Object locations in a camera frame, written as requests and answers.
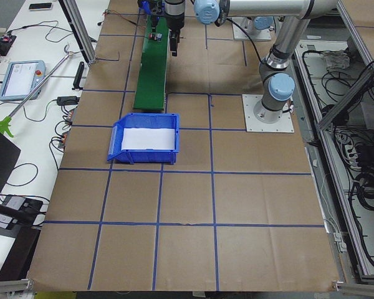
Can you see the red mushroom push button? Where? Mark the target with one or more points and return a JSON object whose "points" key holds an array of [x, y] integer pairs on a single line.
{"points": [[155, 36]]}

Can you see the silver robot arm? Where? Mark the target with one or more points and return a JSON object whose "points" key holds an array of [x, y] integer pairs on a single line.
{"points": [[225, 60], [156, 3]]}

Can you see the blue bin at arm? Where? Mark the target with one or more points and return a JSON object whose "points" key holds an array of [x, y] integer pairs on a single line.
{"points": [[145, 6], [144, 120]]}

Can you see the green conveyor belt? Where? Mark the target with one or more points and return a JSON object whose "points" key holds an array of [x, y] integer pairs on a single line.
{"points": [[150, 93]]}

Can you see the white foam pad right bin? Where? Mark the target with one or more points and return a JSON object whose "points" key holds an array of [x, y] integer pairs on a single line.
{"points": [[148, 139]]}

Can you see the black smartphone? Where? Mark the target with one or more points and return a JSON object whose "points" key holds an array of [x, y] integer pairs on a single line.
{"points": [[40, 6]]}

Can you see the black power adapter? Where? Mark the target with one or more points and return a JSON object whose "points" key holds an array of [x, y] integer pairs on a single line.
{"points": [[67, 100]]}

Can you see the blue teach pendant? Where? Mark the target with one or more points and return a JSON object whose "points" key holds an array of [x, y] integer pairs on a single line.
{"points": [[20, 79]]}

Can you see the long grabber reach tool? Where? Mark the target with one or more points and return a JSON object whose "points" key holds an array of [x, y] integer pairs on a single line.
{"points": [[5, 123]]}

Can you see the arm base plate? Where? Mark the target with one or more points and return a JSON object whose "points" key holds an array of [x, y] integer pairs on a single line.
{"points": [[260, 120]]}

